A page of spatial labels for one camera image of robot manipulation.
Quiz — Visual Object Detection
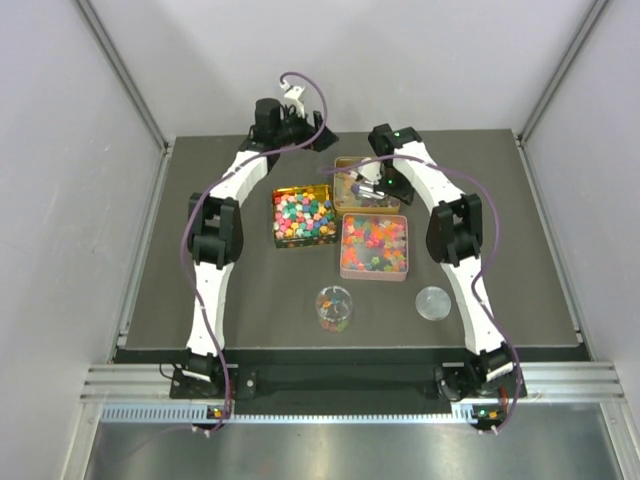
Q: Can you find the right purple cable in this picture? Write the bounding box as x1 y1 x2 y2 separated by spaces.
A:
319 154 525 434

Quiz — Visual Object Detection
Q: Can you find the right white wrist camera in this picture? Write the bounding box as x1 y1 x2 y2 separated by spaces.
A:
349 158 382 185

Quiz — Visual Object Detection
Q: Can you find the gold tin of pastel gummies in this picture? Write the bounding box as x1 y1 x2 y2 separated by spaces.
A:
332 172 401 217

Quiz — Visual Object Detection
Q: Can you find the silver metal scoop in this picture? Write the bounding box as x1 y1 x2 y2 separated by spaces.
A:
351 182 387 202

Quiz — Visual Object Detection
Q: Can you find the clear round jar lid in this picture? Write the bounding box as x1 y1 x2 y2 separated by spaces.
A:
415 286 452 321

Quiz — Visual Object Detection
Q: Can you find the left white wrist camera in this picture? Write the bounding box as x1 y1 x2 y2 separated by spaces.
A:
280 81 306 117

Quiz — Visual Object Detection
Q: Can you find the purple cable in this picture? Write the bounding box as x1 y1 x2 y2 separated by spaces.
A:
179 71 328 434
319 154 525 434

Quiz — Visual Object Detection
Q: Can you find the gold tin of star candies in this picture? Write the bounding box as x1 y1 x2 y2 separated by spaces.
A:
271 184 339 248

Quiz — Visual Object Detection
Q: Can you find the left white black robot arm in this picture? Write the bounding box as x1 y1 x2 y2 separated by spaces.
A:
180 98 338 400

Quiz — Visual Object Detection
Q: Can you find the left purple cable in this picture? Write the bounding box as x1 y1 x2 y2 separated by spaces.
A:
179 71 328 434

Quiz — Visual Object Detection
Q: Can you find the aluminium front rail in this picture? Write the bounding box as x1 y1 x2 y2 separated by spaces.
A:
80 362 625 425

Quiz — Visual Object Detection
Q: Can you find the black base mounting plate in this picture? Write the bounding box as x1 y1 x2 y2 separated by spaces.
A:
168 363 529 401

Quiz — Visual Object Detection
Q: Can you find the pink tin of bright gummies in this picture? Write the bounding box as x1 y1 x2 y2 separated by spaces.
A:
339 214 409 282

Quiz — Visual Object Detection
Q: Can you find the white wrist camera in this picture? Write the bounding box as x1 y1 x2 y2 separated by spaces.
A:
280 81 306 117
349 158 382 185

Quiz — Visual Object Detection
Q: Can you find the clear plastic jar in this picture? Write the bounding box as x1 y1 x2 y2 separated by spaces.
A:
315 286 353 333

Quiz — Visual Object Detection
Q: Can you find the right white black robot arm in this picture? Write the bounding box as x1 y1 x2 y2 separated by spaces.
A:
365 124 523 401

